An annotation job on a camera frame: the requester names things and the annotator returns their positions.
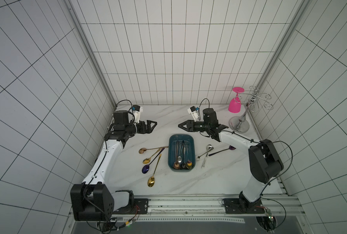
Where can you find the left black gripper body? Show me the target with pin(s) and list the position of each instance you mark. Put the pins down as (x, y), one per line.
(138, 128)

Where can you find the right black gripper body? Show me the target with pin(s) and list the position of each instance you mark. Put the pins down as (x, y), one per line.
(191, 126)

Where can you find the teal plastic storage box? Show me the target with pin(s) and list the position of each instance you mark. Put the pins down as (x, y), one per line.
(171, 153)

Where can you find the silver spoon pile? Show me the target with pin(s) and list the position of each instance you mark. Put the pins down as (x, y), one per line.
(179, 159)

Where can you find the purple iridescent spoon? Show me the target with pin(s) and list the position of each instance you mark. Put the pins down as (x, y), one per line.
(189, 163)

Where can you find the black spoon pile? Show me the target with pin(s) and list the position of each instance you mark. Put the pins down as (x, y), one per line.
(184, 156)

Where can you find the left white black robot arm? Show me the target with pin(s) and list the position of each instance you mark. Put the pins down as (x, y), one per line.
(91, 200)

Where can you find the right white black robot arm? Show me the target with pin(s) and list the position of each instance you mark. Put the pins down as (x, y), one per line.
(264, 161)

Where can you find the silver spoon right lower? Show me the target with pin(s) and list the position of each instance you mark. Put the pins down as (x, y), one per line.
(209, 148)

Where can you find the black spoon right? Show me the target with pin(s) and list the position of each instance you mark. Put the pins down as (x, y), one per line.
(229, 148)

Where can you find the short gold spoon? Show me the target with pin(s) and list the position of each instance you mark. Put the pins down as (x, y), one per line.
(150, 156)

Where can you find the purple bowl dark spoon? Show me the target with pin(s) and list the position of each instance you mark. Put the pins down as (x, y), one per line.
(146, 167)

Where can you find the long gold spoon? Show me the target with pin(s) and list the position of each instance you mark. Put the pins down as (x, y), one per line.
(151, 180)

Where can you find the chrome wine glass rack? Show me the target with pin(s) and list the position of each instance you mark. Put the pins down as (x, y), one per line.
(252, 100)

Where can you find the pink upside-down wine glass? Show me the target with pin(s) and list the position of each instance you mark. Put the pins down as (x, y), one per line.
(235, 104)

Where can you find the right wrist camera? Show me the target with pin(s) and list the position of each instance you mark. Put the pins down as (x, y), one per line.
(195, 113)

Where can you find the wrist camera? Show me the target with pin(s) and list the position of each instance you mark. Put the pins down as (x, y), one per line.
(195, 113)
(137, 111)

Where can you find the silver spoon clear handle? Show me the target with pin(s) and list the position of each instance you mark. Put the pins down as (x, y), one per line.
(205, 159)

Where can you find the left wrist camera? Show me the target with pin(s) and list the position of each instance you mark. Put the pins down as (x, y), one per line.
(137, 111)

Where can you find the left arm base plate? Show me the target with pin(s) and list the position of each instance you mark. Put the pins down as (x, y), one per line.
(139, 206)

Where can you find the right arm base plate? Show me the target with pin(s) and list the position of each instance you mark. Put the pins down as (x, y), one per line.
(240, 206)

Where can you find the aluminium mounting rail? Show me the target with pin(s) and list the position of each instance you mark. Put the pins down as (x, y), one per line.
(207, 208)

